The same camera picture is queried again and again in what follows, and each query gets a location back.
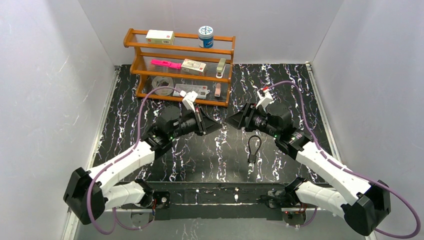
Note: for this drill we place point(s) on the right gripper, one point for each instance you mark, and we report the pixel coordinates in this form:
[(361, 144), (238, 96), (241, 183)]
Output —
[(247, 117)]

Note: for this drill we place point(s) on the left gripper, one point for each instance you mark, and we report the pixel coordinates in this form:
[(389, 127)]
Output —
[(201, 120)]

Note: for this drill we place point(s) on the black cable loop lock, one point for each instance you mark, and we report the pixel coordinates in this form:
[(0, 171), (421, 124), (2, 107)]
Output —
[(253, 153)]

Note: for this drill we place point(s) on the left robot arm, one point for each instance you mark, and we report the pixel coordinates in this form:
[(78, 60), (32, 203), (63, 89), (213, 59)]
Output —
[(90, 192)]

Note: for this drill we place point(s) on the flat packaged card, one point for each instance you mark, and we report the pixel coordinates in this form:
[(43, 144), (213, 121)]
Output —
[(201, 90)]

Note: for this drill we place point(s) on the beige small stapler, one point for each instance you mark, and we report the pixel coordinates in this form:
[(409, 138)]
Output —
[(220, 68)]

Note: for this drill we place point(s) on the wooden three-tier shelf rack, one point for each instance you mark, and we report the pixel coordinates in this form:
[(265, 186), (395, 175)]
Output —
[(185, 46)]

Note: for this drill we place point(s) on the white box middle shelf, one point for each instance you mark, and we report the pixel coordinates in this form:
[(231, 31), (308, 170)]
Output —
[(193, 67)]

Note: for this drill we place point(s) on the white box shelf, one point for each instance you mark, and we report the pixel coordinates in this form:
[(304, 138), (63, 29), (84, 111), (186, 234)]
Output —
[(162, 37), (193, 67)]

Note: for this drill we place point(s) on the clear tape roll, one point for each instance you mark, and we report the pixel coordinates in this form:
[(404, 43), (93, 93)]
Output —
[(163, 81)]

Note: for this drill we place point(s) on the pink flat tool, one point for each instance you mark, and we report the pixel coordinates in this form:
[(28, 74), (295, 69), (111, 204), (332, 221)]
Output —
[(167, 64)]

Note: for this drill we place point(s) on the blue round jar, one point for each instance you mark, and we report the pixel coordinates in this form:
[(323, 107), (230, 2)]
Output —
[(206, 37)]

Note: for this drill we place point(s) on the white box top shelf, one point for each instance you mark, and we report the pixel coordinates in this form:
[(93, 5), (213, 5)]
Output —
[(162, 37)]

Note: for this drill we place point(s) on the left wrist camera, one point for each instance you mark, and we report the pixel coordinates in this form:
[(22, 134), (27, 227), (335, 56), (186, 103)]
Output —
[(188, 99)]

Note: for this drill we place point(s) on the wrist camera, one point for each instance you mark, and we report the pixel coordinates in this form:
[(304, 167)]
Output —
[(188, 99), (265, 97)]

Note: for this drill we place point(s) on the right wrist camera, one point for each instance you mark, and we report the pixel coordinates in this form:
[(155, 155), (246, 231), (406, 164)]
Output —
[(265, 97)]

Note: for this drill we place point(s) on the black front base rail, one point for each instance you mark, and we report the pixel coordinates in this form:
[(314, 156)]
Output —
[(218, 200)]

